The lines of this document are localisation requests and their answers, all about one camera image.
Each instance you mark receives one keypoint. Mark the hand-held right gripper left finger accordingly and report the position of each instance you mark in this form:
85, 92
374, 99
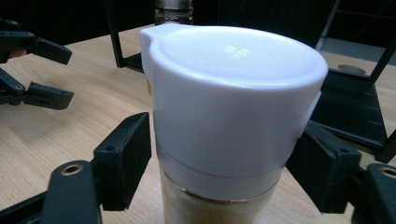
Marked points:
124, 158

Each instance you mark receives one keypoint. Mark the glass jar with silver lid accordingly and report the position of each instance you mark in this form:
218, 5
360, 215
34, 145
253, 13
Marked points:
172, 14

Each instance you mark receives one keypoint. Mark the black two-tier metal rack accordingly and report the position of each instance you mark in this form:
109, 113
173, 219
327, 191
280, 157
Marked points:
348, 102

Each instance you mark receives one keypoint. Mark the grey metal stand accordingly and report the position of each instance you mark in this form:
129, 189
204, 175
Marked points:
329, 21

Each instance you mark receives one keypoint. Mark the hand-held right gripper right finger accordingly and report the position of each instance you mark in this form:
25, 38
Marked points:
327, 168

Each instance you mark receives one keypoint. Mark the round dark table grommet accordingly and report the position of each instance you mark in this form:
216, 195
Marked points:
351, 69

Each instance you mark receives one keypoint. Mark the spice jar with white lid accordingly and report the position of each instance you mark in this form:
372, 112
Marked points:
230, 109

